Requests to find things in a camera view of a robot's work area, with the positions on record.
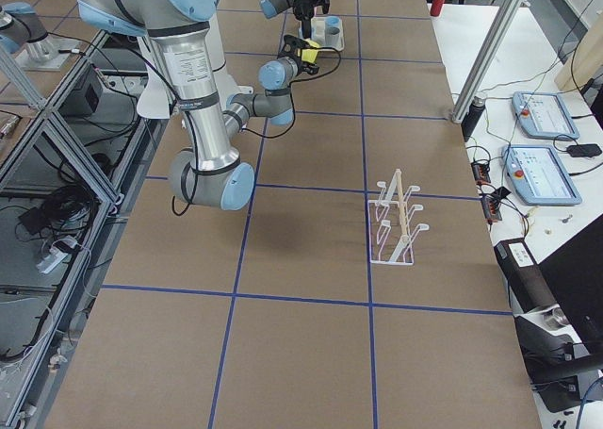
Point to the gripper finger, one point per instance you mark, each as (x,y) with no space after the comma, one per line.
(308,45)
(307,28)
(303,29)
(310,68)

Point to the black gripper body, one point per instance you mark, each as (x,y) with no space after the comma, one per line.
(302,65)
(303,8)

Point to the yellow plastic cup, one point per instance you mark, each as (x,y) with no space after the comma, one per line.
(309,55)

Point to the light blue plastic cup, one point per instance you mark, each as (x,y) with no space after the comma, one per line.
(332,22)

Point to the grey plastic cup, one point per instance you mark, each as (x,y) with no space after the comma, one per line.
(332,38)

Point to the white cup drying rack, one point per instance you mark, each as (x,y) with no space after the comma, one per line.
(392,231)

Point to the cream plastic tray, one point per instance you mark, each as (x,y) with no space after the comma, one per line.
(318,27)

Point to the black water bottle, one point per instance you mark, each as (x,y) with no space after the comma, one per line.
(473,115)

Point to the far teach pendant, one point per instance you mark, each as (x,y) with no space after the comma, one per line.
(544,116)

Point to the teach pendant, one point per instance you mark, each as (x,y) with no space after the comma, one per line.
(544,116)
(538,176)

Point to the near teach pendant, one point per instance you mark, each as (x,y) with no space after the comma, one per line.
(538,176)

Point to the black power adapter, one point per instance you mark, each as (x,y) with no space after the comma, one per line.
(585,150)

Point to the black monitor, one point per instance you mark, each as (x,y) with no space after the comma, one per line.
(573,273)

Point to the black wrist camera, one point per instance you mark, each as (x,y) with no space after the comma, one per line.
(324,5)
(292,47)

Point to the white camera mast base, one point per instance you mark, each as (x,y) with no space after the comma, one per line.
(225,83)

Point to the aluminium frame post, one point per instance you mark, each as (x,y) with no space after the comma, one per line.
(489,47)

